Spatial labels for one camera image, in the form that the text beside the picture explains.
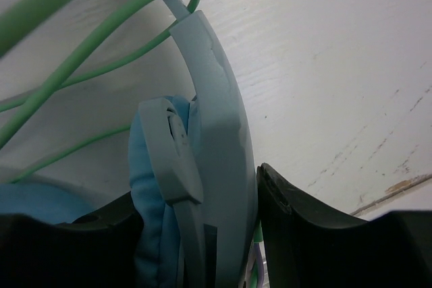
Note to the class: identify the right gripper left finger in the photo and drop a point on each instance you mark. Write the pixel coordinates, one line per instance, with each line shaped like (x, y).
(96, 250)

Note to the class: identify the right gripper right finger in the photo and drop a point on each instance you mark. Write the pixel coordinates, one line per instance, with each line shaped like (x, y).
(311, 244)

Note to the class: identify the light blue headphones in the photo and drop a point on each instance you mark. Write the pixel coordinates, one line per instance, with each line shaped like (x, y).
(192, 174)

